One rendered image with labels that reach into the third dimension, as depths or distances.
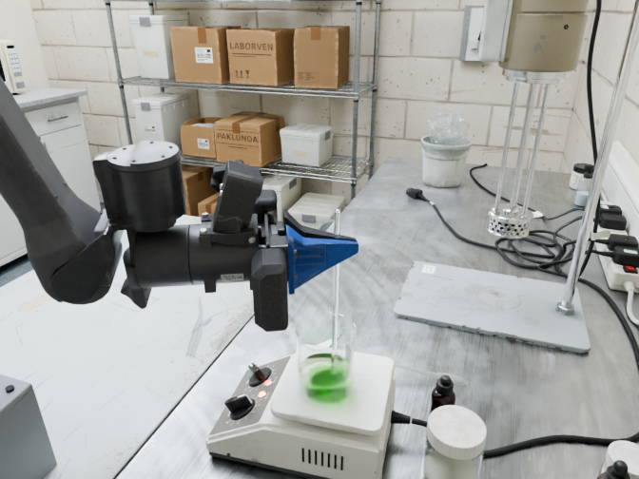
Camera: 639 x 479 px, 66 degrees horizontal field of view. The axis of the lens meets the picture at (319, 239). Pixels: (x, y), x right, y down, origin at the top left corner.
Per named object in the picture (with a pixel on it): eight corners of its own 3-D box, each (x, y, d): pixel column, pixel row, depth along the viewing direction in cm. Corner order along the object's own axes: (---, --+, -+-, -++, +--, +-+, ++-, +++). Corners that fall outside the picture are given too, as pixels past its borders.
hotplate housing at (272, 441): (204, 459, 57) (198, 406, 53) (248, 383, 68) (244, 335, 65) (400, 503, 52) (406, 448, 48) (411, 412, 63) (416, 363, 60)
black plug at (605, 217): (590, 226, 107) (591, 218, 106) (587, 219, 110) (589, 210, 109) (626, 231, 105) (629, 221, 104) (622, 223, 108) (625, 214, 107)
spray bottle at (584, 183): (578, 207, 128) (588, 167, 123) (571, 201, 131) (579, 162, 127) (592, 206, 128) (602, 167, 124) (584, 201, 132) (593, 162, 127)
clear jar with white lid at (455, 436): (481, 507, 51) (493, 450, 48) (422, 501, 52) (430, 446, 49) (472, 459, 57) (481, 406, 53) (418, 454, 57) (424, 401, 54)
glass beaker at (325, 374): (310, 367, 59) (309, 306, 55) (361, 381, 56) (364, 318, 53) (283, 407, 53) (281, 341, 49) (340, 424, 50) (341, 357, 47)
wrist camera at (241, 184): (200, 252, 43) (189, 178, 40) (203, 220, 50) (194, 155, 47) (269, 245, 44) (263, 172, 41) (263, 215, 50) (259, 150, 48)
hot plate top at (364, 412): (267, 416, 52) (266, 410, 52) (300, 347, 63) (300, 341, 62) (380, 439, 49) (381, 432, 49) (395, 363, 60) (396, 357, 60)
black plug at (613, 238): (597, 249, 97) (599, 239, 96) (593, 239, 101) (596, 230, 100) (637, 255, 95) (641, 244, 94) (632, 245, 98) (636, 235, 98)
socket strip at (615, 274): (609, 290, 91) (615, 268, 89) (584, 213, 124) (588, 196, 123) (643, 295, 89) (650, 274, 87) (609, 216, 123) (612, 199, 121)
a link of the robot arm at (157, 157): (56, 304, 42) (15, 174, 36) (79, 256, 49) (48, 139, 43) (193, 292, 44) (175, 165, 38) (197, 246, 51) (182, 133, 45)
